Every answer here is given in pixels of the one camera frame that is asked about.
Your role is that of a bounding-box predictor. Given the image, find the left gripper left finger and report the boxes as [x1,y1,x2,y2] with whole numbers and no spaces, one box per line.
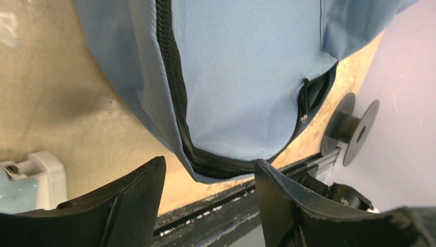
[1,156,166,246]

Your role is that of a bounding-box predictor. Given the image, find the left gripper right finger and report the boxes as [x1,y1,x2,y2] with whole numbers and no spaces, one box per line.
[254,159,435,246]

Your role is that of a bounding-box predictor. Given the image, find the light blue stapler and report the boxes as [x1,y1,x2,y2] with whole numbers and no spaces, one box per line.
[1,151,68,214]

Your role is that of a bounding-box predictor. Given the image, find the blue backpack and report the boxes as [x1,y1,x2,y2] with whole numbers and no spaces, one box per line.
[73,1,413,184]

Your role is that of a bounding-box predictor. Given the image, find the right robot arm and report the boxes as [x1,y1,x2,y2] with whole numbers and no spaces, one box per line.
[299,173,379,213]

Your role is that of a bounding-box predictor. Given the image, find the grey tape roll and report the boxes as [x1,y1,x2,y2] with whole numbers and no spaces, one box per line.
[320,93,380,166]

